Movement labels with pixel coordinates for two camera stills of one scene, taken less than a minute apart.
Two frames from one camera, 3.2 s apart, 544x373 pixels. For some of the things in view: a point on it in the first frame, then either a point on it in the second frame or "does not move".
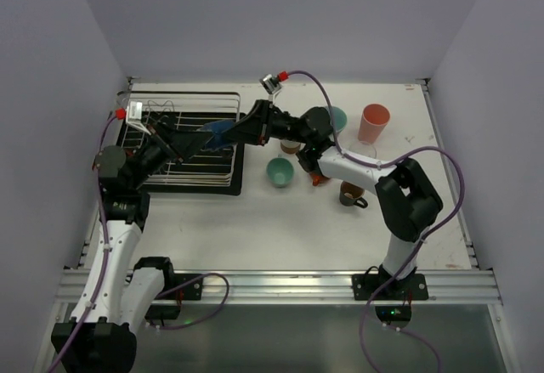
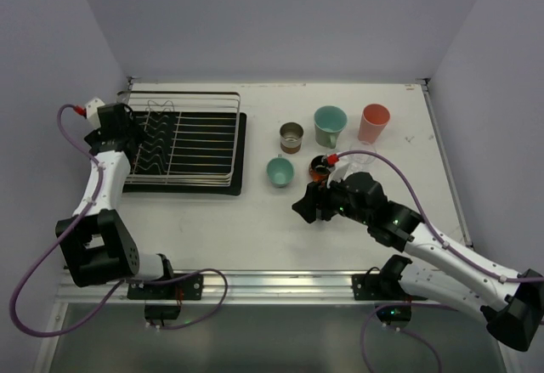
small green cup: [280, 171] does not move
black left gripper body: [163, 141] → [121, 119]
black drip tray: [218, 172] does not move
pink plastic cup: [375, 118] does not move
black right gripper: [263, 122] → [320, 203]
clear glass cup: [366, 149] does not move
